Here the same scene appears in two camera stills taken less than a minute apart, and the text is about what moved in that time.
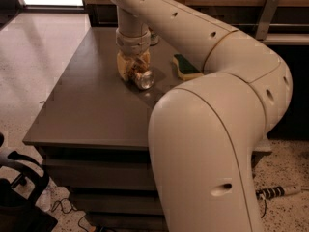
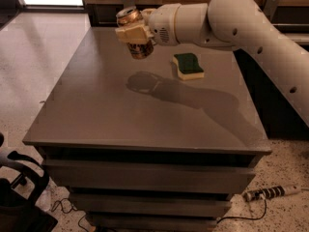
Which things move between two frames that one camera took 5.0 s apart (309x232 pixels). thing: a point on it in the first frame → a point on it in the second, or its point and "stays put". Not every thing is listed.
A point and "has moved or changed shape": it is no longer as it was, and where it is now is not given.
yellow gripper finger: x=145 y=60 → x=147 y=12
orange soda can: x=141 y=75 has moved or changed shape
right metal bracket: x=269 y=9 stays put
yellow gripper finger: x=126 y=66 → x=132 y=35
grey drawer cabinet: x=94 y=130 stays put
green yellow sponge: x=185 y=71 stays put
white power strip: x=276 y=191 stays put
